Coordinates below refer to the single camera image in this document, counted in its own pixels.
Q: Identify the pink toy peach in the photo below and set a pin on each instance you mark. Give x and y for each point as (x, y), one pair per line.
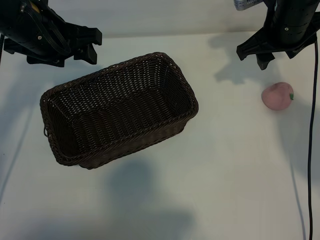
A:
(276, 96)

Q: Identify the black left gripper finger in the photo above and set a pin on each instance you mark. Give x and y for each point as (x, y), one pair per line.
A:
(87, 53)
(91, 35)

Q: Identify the dark brown wicker basket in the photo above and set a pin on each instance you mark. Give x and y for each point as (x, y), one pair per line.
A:
(120, 110)

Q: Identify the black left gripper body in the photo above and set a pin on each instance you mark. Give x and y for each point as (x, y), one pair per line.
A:
(25, 32)

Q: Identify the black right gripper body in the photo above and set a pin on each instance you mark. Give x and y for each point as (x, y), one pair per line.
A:
(292, 25)

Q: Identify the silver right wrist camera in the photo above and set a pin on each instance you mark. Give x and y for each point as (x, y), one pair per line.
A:
(246, 4)

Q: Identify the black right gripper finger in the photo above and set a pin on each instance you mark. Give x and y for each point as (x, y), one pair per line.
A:
(265, 60)
(255, 45)

